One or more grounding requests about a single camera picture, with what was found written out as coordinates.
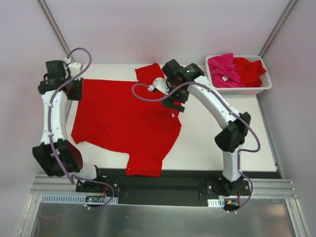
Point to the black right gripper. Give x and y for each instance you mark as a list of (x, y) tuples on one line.
[(173, 104)]

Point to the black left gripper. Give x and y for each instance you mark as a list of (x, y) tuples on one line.
[(74, 89)]

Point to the red t shirt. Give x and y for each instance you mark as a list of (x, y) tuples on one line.
[(111, 117), (249, 72)]

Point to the white perforated plastic basket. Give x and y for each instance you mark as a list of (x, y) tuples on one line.
[(265, 79)]

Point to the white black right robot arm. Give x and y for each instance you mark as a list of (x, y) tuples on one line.
[(181, 82)]

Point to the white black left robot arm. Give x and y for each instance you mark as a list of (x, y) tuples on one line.
[(55, 154)]

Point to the pink t shirt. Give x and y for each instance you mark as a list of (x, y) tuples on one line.
[(223, 71)]

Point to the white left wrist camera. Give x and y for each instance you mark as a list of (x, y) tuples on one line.
[(72, 68)]

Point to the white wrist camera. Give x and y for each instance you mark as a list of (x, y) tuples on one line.
[(159, 84), (72, 68)]

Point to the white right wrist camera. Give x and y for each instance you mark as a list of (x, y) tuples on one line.
[(159, 84)]

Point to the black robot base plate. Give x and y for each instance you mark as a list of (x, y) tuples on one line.
[(171, 188)]

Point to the left aluminium frame post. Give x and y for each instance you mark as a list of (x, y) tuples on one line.
[(54, 26)]

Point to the aluminium frame post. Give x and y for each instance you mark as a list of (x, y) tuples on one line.
[(291, 4), (54, 26)]

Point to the right white cable duct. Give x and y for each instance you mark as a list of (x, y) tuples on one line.
[(220, 203)]

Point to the white cable duct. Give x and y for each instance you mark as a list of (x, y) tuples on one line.
[(78, 199), (220, 203)]

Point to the left white cable duct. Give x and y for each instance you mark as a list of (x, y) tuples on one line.
[(78, 199)]

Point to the right aluminium frame post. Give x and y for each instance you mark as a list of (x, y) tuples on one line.
[(291, 4)]

